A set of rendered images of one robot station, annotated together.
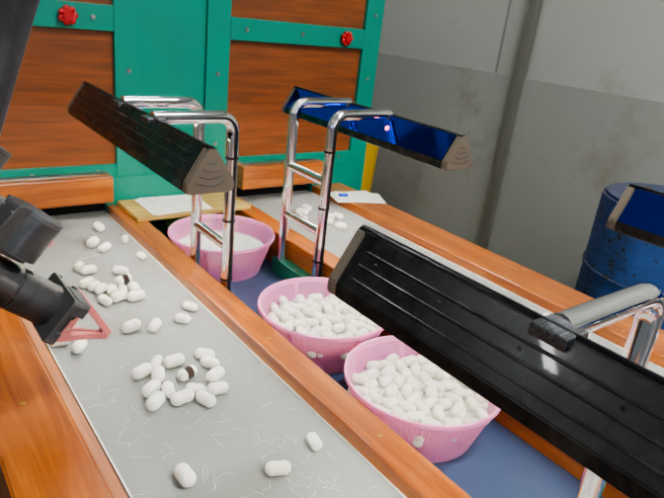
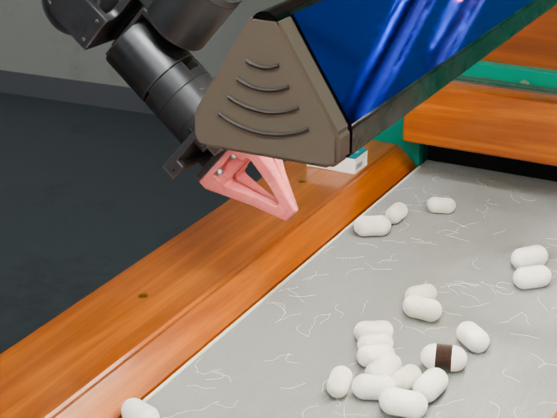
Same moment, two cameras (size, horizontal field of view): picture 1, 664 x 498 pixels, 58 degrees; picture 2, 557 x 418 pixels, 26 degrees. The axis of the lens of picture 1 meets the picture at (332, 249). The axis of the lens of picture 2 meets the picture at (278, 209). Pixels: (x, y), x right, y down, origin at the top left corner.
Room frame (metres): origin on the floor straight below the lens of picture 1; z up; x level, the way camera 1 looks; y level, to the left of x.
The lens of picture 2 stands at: (0.66, -0.32, 1.24)
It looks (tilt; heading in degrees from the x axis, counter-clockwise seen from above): 23 degrees down; 67
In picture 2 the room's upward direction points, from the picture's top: straight up
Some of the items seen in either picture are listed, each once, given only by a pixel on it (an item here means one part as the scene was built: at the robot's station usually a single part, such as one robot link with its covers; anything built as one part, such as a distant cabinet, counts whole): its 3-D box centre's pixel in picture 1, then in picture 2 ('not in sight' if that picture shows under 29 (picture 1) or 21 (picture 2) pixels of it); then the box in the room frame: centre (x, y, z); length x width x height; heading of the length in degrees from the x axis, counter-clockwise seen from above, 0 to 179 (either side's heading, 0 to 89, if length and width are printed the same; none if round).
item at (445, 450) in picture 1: (418, 399); not in sight; (0.87, -0.18, 0.72); 0.27 x 0.27 x 0.10
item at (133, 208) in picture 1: (186, 205); not in sight; (1.59, 0.42, 0.77); 0.33 x 0.15 x 0.01; 129
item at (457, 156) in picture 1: (365, 122); not in sight; (1.47, -0.04, 1.08); 0.62 x 0.08 x 0.07; 39
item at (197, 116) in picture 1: (176, 212); not in sight; (1.16, 0.32, 0.90); 0.20 x 0.19 x 0.45; 39
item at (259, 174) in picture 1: (280, 172); not in sight; (1.85, 0.19, 0.83); 0.30 x 0.06 x 0.07; 129
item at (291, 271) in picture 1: (332, 196); not in sight; (1.42, 0.01, 0.90); 0.20 x 0.19 x 0.45; 39
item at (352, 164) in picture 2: not in sight; (336, 157); (1.23, 0.83, 0.77); 0.06 x 0.04 x 0.02; 129
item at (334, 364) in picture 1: (322, 325); not in sight; (1.08, 0.00, 0.72); 0.27 x 0.27 x 0.10
